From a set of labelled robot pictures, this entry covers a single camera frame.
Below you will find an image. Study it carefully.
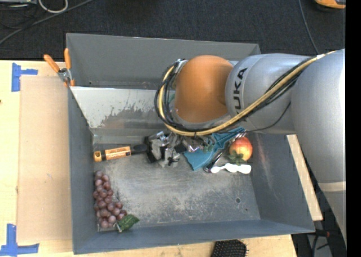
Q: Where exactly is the black hairbrush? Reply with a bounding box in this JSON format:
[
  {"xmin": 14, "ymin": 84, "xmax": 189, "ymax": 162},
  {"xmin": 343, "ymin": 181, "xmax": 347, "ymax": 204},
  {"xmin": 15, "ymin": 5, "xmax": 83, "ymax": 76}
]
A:
[{"xmin": 210, "ymin": 239, "xmax": 250, "ymax": 257}]

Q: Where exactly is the white handled metal tool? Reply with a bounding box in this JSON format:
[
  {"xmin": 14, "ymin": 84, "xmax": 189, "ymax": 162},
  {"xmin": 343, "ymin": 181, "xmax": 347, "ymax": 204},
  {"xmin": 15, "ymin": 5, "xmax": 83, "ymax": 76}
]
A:
[{"xmin": 203, "ymin": 150, "xmax": 252, "ymax": 175}]

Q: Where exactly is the grey metal bin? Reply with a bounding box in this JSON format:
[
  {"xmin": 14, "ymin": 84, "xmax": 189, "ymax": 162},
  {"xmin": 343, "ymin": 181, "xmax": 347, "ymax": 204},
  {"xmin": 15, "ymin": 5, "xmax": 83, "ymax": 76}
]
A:
[{"xmin": 65, "ymin": 32, "xmax": 316, "ymax": 255}]

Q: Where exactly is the red and yellow toy apple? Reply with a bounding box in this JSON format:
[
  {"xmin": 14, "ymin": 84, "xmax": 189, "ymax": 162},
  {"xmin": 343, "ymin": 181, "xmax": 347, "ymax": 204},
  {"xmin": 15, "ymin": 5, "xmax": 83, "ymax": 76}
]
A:
[{"xmin": 227, "ymin": 136, "xmax": 254, "ymax": 165}]

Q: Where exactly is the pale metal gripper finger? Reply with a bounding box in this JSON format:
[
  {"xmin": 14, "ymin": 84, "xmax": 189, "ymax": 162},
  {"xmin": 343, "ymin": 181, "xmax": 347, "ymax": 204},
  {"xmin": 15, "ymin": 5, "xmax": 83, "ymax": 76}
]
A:
[
  {"xmin": 157, "ymin": 148, "xmax": 181, "ymax": 168},
  {"xmin": 148, "ymin": 131, "xmax": 171, "ymax": 150}
]

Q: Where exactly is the orange and black tool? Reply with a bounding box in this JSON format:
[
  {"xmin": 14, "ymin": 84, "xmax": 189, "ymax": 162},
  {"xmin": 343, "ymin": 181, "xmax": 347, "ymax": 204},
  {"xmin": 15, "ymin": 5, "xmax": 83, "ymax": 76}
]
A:
[{"xmin": 93, "ymin": 143, "xmax": 149, "ymax": 163}]

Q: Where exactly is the pale cardboard board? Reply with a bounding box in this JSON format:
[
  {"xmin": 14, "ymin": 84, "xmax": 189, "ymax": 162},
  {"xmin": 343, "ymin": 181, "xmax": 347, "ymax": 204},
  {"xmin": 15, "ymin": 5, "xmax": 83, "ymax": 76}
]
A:
[{"xmin": 16, "ymin": 75, "xmax": 324, "ymax": 249}]

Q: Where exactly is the purple toy grape bunch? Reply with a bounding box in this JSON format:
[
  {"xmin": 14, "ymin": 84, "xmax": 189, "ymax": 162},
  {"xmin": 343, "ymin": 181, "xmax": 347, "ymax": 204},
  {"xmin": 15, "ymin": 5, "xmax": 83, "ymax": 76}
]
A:
[{"xmin": 92, "ymin": 170, "xmax": 140, "ymax": 233}]

